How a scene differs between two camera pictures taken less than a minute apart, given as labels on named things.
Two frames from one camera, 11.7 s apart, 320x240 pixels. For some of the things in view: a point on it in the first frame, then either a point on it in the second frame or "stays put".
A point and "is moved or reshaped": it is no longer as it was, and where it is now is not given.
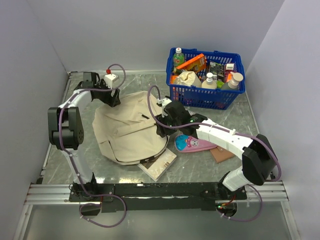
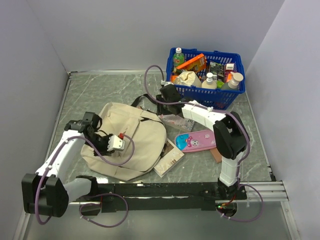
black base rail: x=154 y=196 stays put
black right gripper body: x=168 y=120 → x=163 y=109
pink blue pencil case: x=184 y=143 stays put
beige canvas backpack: x=127 y=133 is moved or reshaped
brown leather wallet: x=221 y=154 stays put
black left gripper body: x=105 y=97 → x=100 y=143
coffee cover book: x=155 y=167 is moved or reshaped
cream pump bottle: x=209 y=83 stays put
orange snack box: x=197 y=64 stays put
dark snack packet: x=217 y=69 stays put
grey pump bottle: x=237 y=77 stays put
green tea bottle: x=178 y=57 stays put
